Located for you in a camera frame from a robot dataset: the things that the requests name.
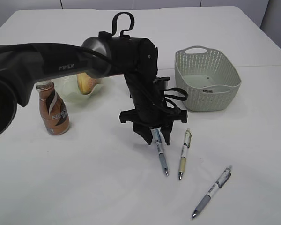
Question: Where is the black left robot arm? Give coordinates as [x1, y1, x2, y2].
[0, 16, 188, 143]

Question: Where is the sugared bread roll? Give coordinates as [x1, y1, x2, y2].
[76, 73, 101, 95]

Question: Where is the pale green glass plate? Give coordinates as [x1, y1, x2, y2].
[52, 74, 104, 103]

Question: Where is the blue grey pen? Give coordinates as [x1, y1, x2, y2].
[151, 128, 169, 177]

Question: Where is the pale green plastic basket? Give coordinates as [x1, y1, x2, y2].
[175, 46, 241, 112]

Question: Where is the beige pen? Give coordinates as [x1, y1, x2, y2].
[178, 128, 192, 180]

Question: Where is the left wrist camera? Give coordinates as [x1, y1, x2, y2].
[153, 77, 170, 91]

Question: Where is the brown coffee bottle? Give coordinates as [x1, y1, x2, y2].
[36, 80, 70, 135]

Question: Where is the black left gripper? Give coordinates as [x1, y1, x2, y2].
[119, 73, 187, 145]

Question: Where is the white grey pen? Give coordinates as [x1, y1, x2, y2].
[191, 165, 232, 219]

